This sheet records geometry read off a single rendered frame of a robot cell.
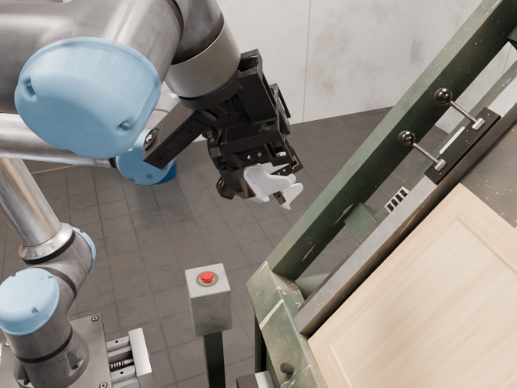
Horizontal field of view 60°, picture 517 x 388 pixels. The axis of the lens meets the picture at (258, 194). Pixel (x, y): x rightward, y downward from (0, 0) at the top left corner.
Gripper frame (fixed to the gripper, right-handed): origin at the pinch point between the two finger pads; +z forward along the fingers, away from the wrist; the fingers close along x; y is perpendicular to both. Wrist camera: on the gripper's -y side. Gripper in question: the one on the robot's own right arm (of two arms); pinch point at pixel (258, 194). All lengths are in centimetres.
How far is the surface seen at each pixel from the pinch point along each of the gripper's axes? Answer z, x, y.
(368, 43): 231, 327, 22
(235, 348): 164, 35, -73
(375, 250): 59, 20, 9
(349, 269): 63, 18, 2
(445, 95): 33, 42, 32
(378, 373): 64, -8, 5
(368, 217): 68, 36, 9
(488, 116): 40, 39, 40
